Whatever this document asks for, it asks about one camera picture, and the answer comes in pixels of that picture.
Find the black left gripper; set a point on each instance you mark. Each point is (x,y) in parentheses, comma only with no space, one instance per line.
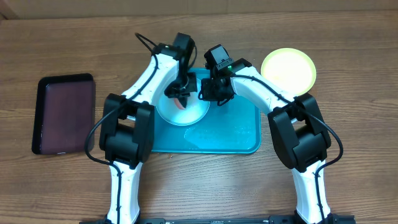
(170,93)

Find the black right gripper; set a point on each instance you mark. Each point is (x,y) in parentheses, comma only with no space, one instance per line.
(208,96)

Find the light blue plate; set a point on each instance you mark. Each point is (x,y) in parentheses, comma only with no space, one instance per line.
(196,109)

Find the yellow-green plate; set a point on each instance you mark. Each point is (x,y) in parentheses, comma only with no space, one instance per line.
(290,69)

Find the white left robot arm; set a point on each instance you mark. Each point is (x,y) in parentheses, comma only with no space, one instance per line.
(128,122)

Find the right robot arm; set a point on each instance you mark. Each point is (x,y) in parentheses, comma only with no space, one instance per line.
(299,134)

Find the teal plastic tray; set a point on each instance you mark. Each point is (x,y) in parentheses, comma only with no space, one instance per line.
(234,128)

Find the black water tray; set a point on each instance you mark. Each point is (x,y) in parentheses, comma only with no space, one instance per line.
(64,113)

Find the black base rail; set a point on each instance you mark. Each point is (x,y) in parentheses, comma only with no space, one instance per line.
(273,219)

